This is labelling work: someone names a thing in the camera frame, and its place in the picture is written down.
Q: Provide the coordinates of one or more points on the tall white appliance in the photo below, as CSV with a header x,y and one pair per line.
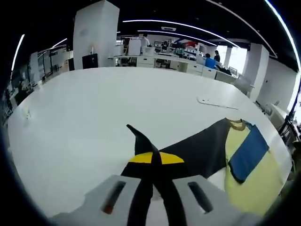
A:
x,y
134,47

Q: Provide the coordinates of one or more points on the clear bottle with orange cap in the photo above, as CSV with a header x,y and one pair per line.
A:
x,y
92,50

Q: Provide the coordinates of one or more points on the yellow grey blue garment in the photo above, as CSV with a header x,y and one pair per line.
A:
x,y
254,193

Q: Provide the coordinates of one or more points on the black tripod stand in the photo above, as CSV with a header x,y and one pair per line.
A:
x,y
288,127

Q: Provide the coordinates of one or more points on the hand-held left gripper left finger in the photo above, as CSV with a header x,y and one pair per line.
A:
x,y
136,170

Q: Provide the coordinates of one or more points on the low white appliance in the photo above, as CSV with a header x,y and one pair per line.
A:
x,y
148,51

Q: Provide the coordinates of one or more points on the white flat strip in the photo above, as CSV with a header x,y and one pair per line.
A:
x,y
207,100

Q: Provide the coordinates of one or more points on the narrow white square pillar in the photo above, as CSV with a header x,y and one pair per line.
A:
x,y
258,70

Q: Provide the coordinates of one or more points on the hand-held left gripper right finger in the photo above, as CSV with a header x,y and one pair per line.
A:
x,y
176,170

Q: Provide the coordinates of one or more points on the white counter cabinets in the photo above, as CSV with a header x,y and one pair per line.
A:
x,y
195,68

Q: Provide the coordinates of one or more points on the long ceiling light strip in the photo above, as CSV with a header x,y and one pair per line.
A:
x,y
18,50
59,42
176,34
285,26
176,23

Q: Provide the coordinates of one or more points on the ceiling air vent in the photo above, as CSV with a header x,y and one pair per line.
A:
x,y
168,28

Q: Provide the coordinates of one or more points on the black cabinet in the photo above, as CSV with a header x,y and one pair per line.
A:
x,y
89,61

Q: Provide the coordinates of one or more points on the wide white square pillar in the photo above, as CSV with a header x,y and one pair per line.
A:
x,y
94,35

